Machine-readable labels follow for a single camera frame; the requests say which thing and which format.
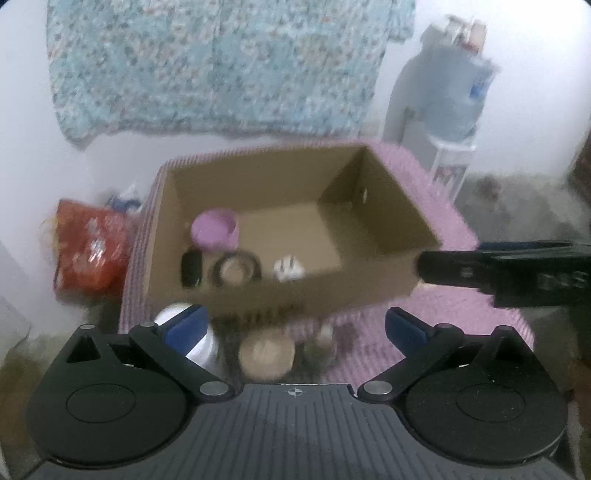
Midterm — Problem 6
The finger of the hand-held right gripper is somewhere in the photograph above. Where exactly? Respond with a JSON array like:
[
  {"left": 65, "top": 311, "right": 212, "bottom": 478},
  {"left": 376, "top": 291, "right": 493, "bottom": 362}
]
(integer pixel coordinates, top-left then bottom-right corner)
[{"left": 417, "top": 249, "right": 498, "bottom": 292}]

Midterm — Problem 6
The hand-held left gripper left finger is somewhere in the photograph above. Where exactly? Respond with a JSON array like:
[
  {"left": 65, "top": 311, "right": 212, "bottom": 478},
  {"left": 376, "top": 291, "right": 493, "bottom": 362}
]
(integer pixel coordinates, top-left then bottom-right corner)
[{"left": 67, "top": 305, "right": 232, "bottom": 403}]

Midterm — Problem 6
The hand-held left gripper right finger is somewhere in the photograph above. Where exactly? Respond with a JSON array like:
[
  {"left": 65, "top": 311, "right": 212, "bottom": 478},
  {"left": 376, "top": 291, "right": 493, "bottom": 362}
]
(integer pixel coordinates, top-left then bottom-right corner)
[{"left": 358, "top": 307, "right": 528, "bottom": 403}]

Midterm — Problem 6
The white supplement bottle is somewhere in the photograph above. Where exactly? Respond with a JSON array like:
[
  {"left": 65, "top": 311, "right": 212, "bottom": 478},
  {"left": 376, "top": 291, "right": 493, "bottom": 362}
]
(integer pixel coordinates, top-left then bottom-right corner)
[{"left": 154, "top": 302, "right": 218, "bottom": 374}]

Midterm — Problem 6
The gold lid cosmetic jar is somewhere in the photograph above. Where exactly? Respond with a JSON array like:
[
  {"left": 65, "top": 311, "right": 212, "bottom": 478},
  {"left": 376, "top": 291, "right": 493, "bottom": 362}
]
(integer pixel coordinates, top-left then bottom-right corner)
[{"left": 238, "top": 333, "right": 296, "bottom": 383}]

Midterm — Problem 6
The black tape roll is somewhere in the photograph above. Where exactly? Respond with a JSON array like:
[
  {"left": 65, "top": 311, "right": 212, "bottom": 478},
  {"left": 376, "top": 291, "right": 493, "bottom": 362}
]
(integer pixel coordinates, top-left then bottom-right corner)
[{"left": 211, "top": 251, "right": 263, "bottom": 288}]

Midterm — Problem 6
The amber dropper bottle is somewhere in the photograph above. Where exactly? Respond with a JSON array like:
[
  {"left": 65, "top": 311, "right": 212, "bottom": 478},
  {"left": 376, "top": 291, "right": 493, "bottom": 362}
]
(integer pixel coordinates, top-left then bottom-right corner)
[{"left": 302, "top": 323, "right": 338, "bottom": 377}]

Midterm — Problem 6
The purple cup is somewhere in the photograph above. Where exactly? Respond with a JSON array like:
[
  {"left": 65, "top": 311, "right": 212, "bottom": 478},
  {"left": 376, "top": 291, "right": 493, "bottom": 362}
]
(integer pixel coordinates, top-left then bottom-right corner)
[{"left": 191, "top": 209, "right": 240, "bottom": 250}]

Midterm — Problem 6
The white charger plug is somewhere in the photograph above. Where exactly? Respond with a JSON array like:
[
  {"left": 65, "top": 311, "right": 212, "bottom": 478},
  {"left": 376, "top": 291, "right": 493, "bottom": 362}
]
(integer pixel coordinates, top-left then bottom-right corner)
[{"left": 273, "top": 255, "right": 306, "bottom": 282}]

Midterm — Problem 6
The brown cardboard box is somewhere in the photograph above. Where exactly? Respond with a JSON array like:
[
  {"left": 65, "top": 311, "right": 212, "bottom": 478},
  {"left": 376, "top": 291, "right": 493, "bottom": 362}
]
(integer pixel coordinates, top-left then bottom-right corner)
[{"left": 139, "top": 144, "right": 446, "bottom": 324}]

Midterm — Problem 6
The pink checkered tablecloth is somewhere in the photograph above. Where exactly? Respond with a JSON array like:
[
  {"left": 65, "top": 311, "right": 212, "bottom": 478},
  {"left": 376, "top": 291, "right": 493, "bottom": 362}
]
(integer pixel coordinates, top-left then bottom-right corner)
[{"left": 119, "top": 141, "right": 536, "bottom": 386}]

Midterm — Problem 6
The black oval key fob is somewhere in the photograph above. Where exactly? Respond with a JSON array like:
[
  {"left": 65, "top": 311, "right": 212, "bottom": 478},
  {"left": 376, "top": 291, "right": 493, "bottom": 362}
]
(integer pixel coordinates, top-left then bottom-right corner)
[{"left": 181, "top": 249, "right": 204, "bottom": 288}]

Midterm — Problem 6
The white water dispenser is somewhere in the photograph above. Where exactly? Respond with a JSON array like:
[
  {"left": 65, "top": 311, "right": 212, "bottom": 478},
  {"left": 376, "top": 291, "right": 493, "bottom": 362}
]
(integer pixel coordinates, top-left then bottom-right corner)
[{"left": 427, "top": 133, "right": 477, "bottom": 205}]

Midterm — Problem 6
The red patterned bag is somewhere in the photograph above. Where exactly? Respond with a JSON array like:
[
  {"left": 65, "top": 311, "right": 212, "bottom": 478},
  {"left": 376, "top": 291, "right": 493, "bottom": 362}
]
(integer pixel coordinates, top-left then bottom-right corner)
[{"left": 52, "top": 198, "right": 139, "bottom": 297}]

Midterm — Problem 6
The blue and white bag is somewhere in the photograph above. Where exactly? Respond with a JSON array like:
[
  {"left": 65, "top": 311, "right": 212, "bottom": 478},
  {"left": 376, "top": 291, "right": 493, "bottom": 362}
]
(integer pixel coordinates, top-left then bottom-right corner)
[{"left": 107, "top": 185, "right": 143, "bottom": 214}]

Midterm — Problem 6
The blue water jug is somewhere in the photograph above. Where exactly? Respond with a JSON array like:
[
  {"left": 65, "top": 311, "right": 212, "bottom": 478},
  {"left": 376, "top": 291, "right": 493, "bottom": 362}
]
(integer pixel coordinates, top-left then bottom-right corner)
[{"left": 418, "top": 41, "right": 498, "bottom": 141}]

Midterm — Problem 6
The pink bottle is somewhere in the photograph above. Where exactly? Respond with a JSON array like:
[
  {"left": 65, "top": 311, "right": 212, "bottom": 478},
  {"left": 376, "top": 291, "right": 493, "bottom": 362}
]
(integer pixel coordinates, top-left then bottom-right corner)
[{"left": 465, "top": 21, "right": 488, "bottom": 52}]

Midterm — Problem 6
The blue floral cloth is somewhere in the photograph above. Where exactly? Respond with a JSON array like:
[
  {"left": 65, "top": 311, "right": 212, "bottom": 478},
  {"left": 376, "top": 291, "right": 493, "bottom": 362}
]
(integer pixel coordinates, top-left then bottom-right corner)
[{"left": 46, "top": 0, "right": 416, "bottom": 149}]

